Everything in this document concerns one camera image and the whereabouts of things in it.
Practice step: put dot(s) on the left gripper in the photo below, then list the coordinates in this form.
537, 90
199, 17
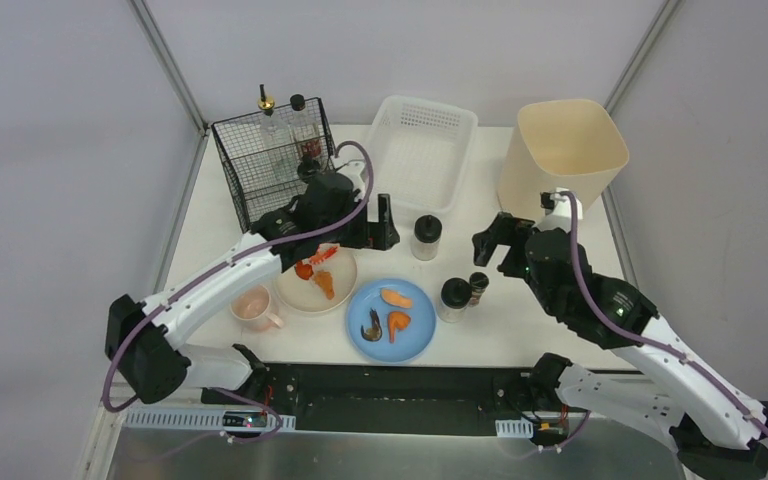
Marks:
364, 223

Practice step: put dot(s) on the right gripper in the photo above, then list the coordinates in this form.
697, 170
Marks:
509, 240

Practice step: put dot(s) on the black lid jar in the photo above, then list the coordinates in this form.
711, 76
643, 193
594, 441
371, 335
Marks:
427, 231
454, 299

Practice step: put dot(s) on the red label sauce bottle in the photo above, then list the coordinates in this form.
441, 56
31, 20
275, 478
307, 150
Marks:
304, 128

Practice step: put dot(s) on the gold cap oil bottle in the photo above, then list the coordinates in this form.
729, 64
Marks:
275, 136

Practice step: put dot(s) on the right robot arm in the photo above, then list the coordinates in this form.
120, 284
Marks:
714, 430

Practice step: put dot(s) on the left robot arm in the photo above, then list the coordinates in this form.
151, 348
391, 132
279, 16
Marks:
147, 341

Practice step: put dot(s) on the red toy shrimp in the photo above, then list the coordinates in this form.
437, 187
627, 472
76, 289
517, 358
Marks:
323, 254

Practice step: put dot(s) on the small dark spice jar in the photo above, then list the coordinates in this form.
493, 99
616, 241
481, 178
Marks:
479, 283

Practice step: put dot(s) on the orange toy salmon slice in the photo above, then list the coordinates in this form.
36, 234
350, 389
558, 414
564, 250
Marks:
396, 299

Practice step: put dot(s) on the orange fried piece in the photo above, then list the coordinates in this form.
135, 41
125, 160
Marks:
323, 279

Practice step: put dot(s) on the red toy crab claw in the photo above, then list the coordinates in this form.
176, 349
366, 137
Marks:
304, 270

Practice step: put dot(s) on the blue plate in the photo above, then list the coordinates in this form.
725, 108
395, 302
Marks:
411, 342

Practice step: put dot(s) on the orange toy chicken leg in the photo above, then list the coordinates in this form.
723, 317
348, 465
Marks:
397, 321

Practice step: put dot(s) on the white plastic basket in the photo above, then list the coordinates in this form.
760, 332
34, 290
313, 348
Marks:
419, 150

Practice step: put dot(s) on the cream plate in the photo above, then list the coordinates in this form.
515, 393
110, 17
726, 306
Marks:
306, 297

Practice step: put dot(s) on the beige trash bin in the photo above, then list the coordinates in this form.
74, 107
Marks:
569, 143

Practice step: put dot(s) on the pink mug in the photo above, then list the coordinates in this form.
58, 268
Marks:
256, 310

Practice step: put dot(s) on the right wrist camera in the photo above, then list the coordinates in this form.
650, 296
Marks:
556, 208

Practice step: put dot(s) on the black wire rack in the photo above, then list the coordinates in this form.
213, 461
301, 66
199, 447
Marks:
248, 172

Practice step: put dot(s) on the black base frame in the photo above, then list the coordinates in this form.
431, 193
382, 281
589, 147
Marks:
455, 401

